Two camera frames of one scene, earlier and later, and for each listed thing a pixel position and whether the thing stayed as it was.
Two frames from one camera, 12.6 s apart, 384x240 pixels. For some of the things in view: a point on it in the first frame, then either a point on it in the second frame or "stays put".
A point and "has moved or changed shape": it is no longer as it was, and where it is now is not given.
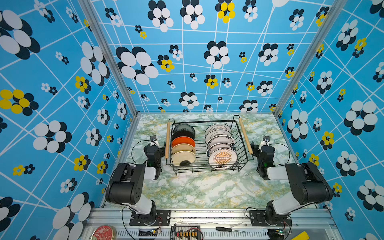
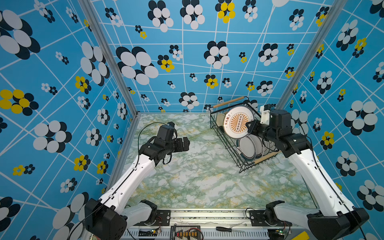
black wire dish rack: [207, 146] → [228, 121]
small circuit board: [147, 232] stays put
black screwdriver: [227, 229] stays put
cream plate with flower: [178, 157] → [220, 119]
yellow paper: [303, 236] stays put
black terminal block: [185, 232] stays put
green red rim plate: [220, 138] has moved or changed shape
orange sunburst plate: [223, 159] → [234, 122]
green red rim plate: [216, 146] → [246, 148]
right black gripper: [255, 148] → [252, 129]
